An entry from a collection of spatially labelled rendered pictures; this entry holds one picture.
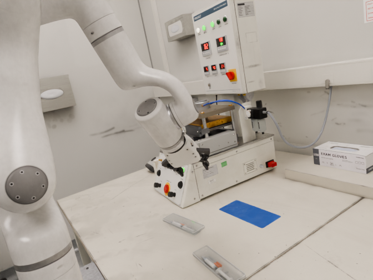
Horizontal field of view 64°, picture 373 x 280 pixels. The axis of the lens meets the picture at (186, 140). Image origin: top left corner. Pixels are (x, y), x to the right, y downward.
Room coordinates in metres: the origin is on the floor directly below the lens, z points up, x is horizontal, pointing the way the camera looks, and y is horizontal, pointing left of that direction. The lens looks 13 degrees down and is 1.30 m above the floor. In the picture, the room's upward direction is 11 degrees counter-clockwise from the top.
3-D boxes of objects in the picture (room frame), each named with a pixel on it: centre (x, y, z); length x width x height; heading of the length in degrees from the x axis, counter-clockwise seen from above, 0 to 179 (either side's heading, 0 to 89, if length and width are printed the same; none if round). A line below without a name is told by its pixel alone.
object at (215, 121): (1.41, -0.11, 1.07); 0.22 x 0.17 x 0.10; 26
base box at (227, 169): (1.40, -0.10, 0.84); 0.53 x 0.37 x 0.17; 116
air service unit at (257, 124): (1.28, -0.32, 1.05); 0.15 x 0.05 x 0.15; 26
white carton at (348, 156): (1.17, -0.64, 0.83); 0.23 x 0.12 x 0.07; 28
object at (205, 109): (1.42, -0.14, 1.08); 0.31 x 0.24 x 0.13; 26
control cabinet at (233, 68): (1.50, -0.26, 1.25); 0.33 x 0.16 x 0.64; 26
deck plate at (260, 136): (1.43, -0.13, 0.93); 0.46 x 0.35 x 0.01; 116
